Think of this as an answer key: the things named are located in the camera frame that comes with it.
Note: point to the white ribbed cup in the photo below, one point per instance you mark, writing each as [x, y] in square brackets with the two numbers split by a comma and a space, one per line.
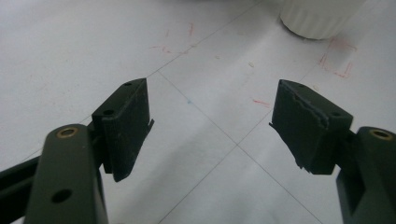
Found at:
[317, 17]

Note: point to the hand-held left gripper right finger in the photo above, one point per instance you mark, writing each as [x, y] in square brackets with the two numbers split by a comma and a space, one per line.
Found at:
[305, 137]

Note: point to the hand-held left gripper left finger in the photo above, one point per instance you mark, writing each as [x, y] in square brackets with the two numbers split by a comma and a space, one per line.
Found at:
[126, 133]

